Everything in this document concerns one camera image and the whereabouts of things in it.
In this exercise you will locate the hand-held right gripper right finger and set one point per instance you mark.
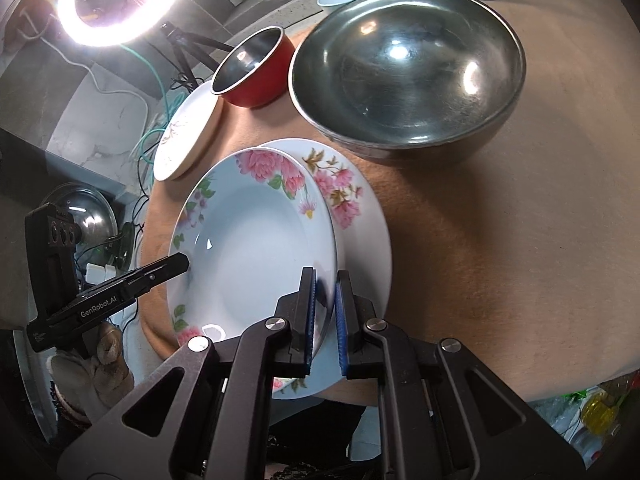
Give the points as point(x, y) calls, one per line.
point(342, 320)

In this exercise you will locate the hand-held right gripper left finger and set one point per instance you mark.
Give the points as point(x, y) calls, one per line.
point(311, 320)

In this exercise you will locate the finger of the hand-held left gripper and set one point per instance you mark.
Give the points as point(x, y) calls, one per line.
point(167, 266)

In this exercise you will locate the pale blue floral plate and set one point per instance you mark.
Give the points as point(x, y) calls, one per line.
point(250, 245)

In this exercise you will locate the person's left hand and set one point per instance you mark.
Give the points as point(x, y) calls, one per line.
point(107, 365)

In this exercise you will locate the white power plug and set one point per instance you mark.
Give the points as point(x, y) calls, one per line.
point(100, 272)

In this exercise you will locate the white floral plate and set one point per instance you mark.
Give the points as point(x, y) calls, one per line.
point(360, 240)

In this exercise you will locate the steel pot lid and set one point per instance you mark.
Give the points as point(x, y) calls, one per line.
point(90, 215)

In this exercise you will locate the small white gold-patterned plate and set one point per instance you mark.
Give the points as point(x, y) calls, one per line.
point(185, 130)

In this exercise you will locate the red steel bowl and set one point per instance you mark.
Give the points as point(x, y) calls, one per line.
point(260, 85)

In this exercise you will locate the black tripod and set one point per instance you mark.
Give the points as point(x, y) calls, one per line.
point(182, 55)

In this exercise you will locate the large stainless steel bowl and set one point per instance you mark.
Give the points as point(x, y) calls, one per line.
point(400, 70)

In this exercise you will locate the yellow plastic bottle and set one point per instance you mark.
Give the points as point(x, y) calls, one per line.
point(600, 410)

